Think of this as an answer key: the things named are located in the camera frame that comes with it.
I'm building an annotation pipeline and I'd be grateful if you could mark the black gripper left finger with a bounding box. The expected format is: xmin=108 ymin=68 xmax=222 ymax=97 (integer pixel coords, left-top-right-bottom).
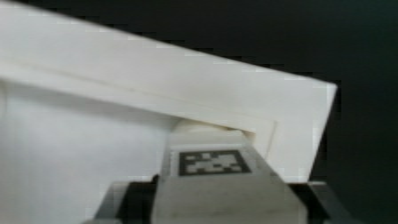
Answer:
xmin=85 ymin=176 xmax=158 ymax=224

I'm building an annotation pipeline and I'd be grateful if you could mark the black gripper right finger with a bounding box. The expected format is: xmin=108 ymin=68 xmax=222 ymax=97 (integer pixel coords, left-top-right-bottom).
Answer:
xmin=289 ymin=181 xmax=355 ymax=224

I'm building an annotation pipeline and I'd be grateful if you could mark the white table leg front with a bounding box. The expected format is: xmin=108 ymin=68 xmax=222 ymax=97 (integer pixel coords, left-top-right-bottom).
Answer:
xmin=151 ymin=120 xmax=307 ymax=224

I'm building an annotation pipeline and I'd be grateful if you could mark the white square table top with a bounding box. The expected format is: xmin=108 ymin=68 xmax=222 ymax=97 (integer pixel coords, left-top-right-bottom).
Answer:
xmin=0 ymin=0 xmax=335 ymax=224

